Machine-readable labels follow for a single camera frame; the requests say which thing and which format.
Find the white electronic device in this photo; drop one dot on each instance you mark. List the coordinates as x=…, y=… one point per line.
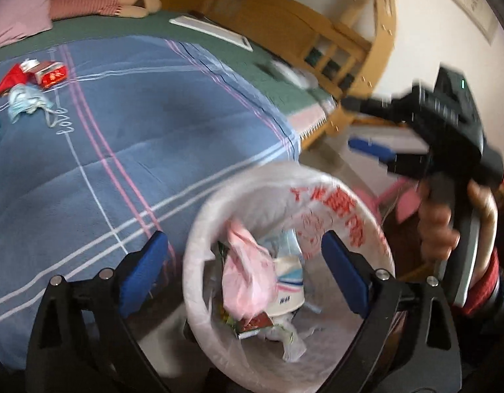
x=281, y=71

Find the white flat board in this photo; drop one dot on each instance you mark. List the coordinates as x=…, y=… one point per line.
x=213, y=30

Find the pink pillow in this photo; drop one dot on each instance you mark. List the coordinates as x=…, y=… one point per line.
x=20, y=19

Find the wooden bunk bed frame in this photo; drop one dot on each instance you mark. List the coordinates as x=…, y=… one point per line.
x=348, y=56

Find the white plastic bag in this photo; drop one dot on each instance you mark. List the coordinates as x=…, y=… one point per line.
x=284, y=332

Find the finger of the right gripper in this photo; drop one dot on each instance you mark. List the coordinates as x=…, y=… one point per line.
x=364, y=146
x=396, y=110

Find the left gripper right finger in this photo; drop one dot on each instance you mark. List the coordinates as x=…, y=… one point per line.
x=407, y=340

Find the red cigarette box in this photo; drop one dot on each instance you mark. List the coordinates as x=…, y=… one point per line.
x=48, y=74

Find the green mattress pad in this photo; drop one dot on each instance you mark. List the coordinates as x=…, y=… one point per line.
x=251, y=65

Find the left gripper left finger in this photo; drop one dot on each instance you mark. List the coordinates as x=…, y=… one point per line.
x=80, y=341

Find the white lined trash bin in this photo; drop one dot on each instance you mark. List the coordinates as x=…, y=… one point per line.
x=287, y=207

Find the person right hand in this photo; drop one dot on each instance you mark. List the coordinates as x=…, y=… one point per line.
x=439, y=239

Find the blue striped bed sheet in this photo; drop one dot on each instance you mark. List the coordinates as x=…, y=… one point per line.
x=146, y=128

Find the red plastic wrapper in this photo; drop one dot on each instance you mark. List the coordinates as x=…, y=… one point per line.
x=15, y=76

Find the pink plastic bag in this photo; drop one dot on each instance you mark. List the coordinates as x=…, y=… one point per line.
x=249, y=280

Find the striped plush doll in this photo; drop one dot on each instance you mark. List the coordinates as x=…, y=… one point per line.
x=132, y=9

